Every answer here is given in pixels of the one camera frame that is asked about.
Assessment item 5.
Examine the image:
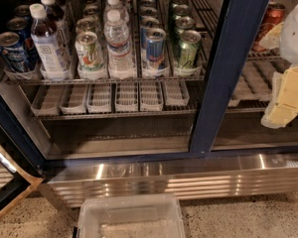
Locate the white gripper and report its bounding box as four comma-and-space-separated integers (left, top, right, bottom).
259, 4, 298, 129

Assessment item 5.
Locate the green soda can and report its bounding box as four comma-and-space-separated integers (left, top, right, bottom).
174, 16, 196, 38
170, 5, 190, 21
169, 0, 189, 10
176, 30, 202, 69

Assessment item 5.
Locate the orange soda can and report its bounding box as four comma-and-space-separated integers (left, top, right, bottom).
251, 3, 285, 53

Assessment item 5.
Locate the front blue energy drink can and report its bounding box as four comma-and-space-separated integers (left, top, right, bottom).
146, 28, 166, 70

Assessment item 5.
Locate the blue energy drink can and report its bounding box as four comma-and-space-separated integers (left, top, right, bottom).
140, 17, 159, 61
146, 28, 166, 70

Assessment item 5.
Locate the front white patterned can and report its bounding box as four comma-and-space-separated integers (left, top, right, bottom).
75, 32, 104, 71

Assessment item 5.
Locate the white patterned can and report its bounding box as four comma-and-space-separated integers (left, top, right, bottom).
75, 17, 97, 34
75, 32, 104, 71

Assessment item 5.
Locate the steel fridge base grille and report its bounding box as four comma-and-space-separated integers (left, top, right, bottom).
44, 153, 298, 208

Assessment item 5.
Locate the blue pepsi can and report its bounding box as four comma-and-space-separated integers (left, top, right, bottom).
6, 17, 39, 65
0, 32, 30, 73

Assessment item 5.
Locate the front blue pepsi can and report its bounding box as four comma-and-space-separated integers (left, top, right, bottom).
0, 32, 30, 73

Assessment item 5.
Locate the open fridge door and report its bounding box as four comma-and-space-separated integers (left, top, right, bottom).
0, 125, 43, 219

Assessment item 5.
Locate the front clear water bottle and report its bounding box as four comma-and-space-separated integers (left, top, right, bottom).
104, 10, 132, 71

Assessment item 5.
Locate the clear water bottle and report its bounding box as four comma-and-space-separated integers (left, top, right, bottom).
104, 10, 132, 71
103, 0, 129, 23

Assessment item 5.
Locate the clear plastic bin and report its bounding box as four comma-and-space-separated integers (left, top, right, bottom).
75, 193, 186, 238

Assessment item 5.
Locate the front dark juice bottle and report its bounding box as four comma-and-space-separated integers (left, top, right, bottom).
30, 4, 69, 72

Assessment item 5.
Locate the dark juice bottle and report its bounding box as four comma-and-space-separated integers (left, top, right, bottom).
30, 4, 69, 72
41, 0, 71, 51

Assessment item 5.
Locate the top wire shelf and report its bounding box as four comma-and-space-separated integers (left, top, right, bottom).
3, 0, 298, 86

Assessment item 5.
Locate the wire shelf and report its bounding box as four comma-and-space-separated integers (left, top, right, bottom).
3, 0, 298, 86
31, 82, 298, 121

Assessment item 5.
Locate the blue fridge door frame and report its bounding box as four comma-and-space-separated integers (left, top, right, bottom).
190, 0, 269, 156

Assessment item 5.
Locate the lower wire shelf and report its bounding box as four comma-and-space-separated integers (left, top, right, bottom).
31, 82, 298, 121

